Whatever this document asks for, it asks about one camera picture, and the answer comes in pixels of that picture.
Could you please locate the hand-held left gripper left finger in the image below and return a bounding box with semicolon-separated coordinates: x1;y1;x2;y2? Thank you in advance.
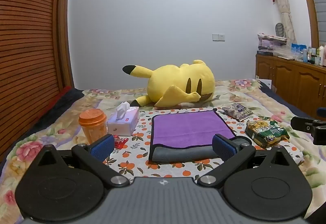
33;134;130;187

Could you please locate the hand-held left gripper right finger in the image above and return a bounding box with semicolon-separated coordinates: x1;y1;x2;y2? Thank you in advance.
197;134;296;187

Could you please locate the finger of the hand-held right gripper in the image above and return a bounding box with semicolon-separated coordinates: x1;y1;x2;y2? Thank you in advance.
291;116;323;133

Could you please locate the purple towel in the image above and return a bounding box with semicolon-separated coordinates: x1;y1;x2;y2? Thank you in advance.
151;109;237;149

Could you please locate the grey towel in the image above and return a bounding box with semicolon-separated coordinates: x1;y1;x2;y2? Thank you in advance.
148;137;251;163

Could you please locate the red candy wrapper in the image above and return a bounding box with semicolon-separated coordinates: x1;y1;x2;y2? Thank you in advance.
114;135;129;150

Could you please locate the orange lidded cup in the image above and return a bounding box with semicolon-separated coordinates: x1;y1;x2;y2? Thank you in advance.
78;109;108;145

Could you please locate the white tissue box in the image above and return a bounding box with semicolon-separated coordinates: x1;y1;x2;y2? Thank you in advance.
107;102;140;136

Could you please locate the white orange-print cloth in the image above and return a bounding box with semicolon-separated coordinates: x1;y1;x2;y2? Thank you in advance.
102;107;305;182

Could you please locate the green snack packet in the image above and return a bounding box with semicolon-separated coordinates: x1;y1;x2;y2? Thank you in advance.
245;117;291;148

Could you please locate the purple floral packet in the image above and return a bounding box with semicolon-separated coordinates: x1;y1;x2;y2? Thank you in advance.
222;103;254;122

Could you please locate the wooden cabinet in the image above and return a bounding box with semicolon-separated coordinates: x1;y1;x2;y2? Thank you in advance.
255;53;326;119

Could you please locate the white flat box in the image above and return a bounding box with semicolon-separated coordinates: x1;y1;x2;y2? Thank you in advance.
255;76;273;90

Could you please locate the dark blue blanket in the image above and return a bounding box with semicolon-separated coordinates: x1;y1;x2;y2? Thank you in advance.
32;87;85;134

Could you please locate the row of toiletry bottles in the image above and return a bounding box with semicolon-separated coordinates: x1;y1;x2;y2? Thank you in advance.
290;43;326;67

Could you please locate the yellow plush toy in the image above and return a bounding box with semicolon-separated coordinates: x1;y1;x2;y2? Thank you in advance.
122;60;216;107

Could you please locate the floral storage box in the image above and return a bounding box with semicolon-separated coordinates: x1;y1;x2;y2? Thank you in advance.
257;33;288;52

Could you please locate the wooden louvered wardrobe door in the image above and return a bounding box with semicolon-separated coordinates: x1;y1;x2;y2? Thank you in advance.
0;0;75;163

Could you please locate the cream curtain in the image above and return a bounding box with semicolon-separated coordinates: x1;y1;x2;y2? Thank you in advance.
259;0;297;45

